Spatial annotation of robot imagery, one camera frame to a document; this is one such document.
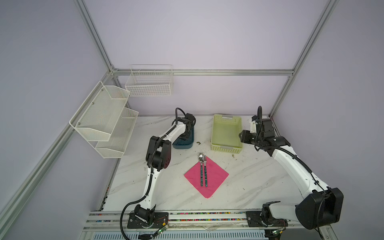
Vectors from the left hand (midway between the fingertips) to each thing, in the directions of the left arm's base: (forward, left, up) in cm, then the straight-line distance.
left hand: (179, 136), depth 102 cm
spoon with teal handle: (-15, -15, -3) cm, 21 cm away
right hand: (-11, -37, +17) cm, 43 cm away
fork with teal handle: (-14, -17, -4) cm, 23 cm away
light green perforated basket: (+9, -34, -3) cm, 35 cm away
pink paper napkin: (-27, -24, -4) cm, 37 cm away
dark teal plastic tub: (-3, -1, -4) cm, 5 cm away
